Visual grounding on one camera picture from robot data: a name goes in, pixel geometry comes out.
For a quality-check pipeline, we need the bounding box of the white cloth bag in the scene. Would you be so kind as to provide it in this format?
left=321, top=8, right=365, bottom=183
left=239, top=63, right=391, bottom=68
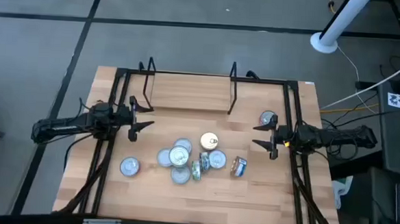
left=331, top=175, right=354, bottom=210

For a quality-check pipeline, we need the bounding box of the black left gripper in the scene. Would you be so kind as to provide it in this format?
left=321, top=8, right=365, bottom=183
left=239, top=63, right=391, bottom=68
left=113, top=94, right=156, bottom=144

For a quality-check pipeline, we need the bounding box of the yellow floor cable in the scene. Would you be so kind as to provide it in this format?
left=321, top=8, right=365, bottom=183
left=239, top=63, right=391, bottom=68
left=319, top=100, right=380, bottom=117

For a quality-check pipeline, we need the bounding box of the pink label silver lid can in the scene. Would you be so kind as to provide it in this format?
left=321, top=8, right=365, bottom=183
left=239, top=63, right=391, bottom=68
left=168, top=145, right=190, bottom=169
left=118, top=155, right=141, bottom=178

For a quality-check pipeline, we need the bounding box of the thick white cable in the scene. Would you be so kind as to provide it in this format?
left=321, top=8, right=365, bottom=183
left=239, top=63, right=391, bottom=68
left=319, top=49, right=400, bottom=115

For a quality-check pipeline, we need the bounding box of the blue label gold lid can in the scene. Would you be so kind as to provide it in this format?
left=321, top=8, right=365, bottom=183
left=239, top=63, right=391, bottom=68
left=198, top=151, right=212, bottom=172
left=199, top=132, right=220, bottom=151
left=229, top=155, right=249, bottom=179

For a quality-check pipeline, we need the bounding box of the white tower fan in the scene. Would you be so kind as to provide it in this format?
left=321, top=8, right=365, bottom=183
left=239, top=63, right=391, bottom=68
left=309, top=0, right=372, bottom=56

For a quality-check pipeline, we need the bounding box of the red label short can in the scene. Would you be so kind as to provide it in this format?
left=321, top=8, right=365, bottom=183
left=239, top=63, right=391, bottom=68
left=258, top=109, right=277, bottom=127

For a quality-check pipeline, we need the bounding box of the black equipment case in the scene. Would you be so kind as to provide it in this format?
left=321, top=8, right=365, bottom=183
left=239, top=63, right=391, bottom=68
left=373, top=79, right=400, bottom=178

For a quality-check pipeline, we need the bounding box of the thin white cable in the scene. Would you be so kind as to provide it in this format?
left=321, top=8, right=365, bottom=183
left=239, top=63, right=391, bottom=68
left=332, top=45, right=381, bottom=114

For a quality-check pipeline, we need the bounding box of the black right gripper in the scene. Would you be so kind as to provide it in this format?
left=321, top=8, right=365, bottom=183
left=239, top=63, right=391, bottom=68
left=251, top=113, right=300, bottom=162

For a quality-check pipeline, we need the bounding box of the black metal table frame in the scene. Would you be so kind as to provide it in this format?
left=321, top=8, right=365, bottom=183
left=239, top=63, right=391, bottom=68
left=52, top=63, right=349, bottom=224

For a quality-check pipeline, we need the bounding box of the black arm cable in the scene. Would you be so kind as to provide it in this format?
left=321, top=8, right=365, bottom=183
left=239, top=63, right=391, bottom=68
left=62, top=131, right=95, bottom=174

